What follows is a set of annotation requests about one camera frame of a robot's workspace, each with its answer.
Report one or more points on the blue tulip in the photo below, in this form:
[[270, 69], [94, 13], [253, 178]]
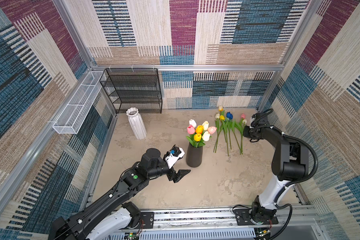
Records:
[[233, 126]]

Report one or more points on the black wire shelf rack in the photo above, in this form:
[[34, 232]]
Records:
[[133, 88]]

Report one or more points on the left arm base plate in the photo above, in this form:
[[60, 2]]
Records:
[[138, 220]]

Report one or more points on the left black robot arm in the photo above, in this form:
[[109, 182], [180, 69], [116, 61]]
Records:
[[132, 181]]

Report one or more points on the white ribbed ceramic vase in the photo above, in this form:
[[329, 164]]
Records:
[[136, 122]]

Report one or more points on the orange yellow tulip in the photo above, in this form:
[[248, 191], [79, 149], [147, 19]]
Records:
[[199, 130]]

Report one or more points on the black cylindrical vase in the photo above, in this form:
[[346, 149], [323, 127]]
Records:
[[194, 156]]

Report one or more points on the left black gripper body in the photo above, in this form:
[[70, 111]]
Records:
[[170, 175]]

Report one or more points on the cream white tulip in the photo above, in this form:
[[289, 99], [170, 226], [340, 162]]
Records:
[[205, 125]]

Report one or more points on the light pink tulip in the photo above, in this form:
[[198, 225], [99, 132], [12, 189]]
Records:
[[211, 130]]

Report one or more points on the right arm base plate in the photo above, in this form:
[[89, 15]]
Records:
[[245, 217]]

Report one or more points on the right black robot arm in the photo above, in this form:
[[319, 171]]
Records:
[[290, 163]]

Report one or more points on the white wire mesh basket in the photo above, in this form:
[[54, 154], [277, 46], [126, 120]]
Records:
[[76, 110]]

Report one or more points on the aluminium rail with cable duct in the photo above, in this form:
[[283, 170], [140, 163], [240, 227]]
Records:
[[209, 224]]

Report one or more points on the pink tulip on table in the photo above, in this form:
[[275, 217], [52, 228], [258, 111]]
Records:
[[243, 124]]

